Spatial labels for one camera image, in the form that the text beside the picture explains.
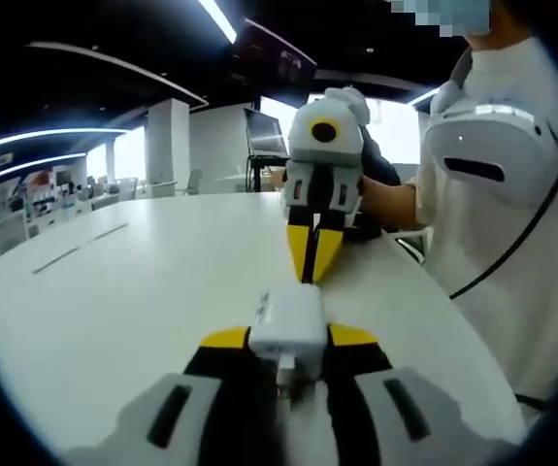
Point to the person in white shirt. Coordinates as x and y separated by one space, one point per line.
502 315

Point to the black office chair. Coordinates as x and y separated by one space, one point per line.
380 155

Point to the laptop on stand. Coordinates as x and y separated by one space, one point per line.
266 133

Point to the dark hanging display screen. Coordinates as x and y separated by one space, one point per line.
278 58

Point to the white charger adapter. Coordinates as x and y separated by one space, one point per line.
290 325

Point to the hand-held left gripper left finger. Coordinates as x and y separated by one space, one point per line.
201 388

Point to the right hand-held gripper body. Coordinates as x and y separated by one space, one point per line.
327 131

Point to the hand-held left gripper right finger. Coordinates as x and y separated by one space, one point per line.
370 388

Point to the white chest device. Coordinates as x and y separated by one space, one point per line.
492 150

